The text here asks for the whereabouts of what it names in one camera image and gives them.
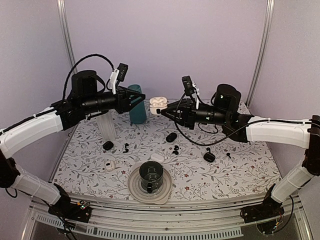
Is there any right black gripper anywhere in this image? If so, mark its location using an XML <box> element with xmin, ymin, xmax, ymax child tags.
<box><xmin>160</xmin><ymin>98</ymin><xmax>229</xmax><ymax>131</ymax></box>

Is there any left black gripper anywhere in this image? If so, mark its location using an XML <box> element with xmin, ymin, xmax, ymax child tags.
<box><xmin>81</xmin><ymin>85</ymin><xmax>146</xmax><ymax>114</ymax></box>

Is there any cream earbud case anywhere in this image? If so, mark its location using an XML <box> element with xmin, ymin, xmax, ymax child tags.
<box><xmin>149</xmin><ymin>96</ymin><xmax>168</xmax><ymax>115</ymax></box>
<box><xmin>105</xmin><ymin>160</ymin><xmax>116</xmax><ymax>172</ymax></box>

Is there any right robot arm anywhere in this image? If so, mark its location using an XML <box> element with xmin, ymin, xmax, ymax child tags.
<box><xmin>158</xmin><ymin>83</ymin><xmax>320</xmax><ymax>218</ymax></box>

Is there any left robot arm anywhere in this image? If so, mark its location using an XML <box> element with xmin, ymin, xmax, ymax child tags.
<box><xmin>0</xmin><ymin>69</ymin><xmax>146</xmax><ymax>217</ymax></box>

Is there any black oval earbud case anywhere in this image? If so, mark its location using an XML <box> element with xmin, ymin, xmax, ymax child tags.
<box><xmin>165</xmin><ymin>132</ymin><xmax>177</xmax><ymax>143</ymax></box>

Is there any black case with gold line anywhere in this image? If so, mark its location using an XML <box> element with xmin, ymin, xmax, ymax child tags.
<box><xmin>203</xmin><ymin>152</ymin><xmax>216</xmax><ymax>163</ymax></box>

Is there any small black round case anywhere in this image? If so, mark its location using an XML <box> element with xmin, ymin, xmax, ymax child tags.
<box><xmin>102</xmin><ymin>141</ymin><xmax>114</xmax><ymax>151</ymax></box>

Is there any teal vase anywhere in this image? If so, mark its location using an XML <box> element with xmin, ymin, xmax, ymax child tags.
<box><xmin>128</xmin><ymin>84</ymin><xmax>147</xmax><ymax>124</ymax></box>

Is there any white ribbed vase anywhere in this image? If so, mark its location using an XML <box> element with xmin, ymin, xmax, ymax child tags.
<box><xmin>96</xmin><ymin>111</ymin><xmax>117</xmax><ymax>142</ymax></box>

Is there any black stem earbud pair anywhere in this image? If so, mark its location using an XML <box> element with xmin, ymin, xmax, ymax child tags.
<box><xmin>123</xmin><ymin>143</ymin><xmax>129</xmax><ymax>153</ymax></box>

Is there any dark glass mug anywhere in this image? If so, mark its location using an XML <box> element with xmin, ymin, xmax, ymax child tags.
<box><xmin>139</xmin><ymin>161</ymin><xmax>164</xmax><ymax>194</ymax></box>

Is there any grey ceramic plate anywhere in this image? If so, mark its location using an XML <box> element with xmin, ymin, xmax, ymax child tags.
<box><xmin>127</xmin><ymin>164</ymin><xmax>173</xmax><ymax>205</ymax></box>

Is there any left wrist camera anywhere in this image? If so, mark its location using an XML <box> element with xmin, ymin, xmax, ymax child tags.
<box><xmin>106</xmin><ymin>63</ymin><xmax>129</xmax><ymax>95</ymax></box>

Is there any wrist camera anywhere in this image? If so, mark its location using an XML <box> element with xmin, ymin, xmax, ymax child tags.
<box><xmin>181</xmin><ymin>76</ymin><xmax>200</xmax><ymax>110</ymax></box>
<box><xmin>106</xmin><ymin>63</ymin><xmax>129</xmax><ymax>95</ymax></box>

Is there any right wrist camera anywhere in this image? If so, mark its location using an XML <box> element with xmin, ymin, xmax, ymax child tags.
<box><xmin>181</xmin><ymin>76</ymin><xmax>200</xmax><ymax>110</ymax></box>

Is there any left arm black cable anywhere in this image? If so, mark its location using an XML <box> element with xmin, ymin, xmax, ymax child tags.
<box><xmin>61</xmin><ymin>53</ymin><xmax>115</xmax><ymax>101</ymax></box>

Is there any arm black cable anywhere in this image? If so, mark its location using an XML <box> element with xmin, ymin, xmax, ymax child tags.
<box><xmin>61</xmin><ymin>53</ymin><xmax>115</xmax><ymax>101</ymax></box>
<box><xmin>174</xmin><ymin>93</ymin><xmax>312</xmax><ymax>146</ymax></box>

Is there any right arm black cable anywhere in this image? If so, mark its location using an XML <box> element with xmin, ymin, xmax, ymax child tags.
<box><xmin>174</xmin><ymin>93</ymin><xmax>312</xmax><ymax>146</ymax></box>

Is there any left aluminium frame post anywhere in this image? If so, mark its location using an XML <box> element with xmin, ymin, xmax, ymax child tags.
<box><xmin>56</xmin><ymin>0</ymin><xmax>76</xmax><ymax>67</ymax></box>

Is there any aluminium frame post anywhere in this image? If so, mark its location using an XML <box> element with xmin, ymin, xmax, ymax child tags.
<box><xmin>245</xmin><ymin>0</ymin><xmax>275</xmax><ymax>108</ymax></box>
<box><xmin>56</xmin><ymin>0</ymin><xmax>76</xmax><ymax>67</ymax></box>

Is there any right aluminium frame post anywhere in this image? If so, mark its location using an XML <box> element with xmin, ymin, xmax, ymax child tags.
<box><xmin>245</xmin><ymin>0</ymin><xmax>275</xmax><ymax>108</ymax></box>

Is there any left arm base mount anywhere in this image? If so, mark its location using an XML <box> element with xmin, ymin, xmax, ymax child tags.
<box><xmin>48</xmin><ymin>199</ymin><xmax>93</xmax><ymax>223</ymax></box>

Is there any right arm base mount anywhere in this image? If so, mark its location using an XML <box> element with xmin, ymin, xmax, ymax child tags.
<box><xmin>240</xmin><ymin>203</ymin><xmax>285</xmax><ymax>223</ymax></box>

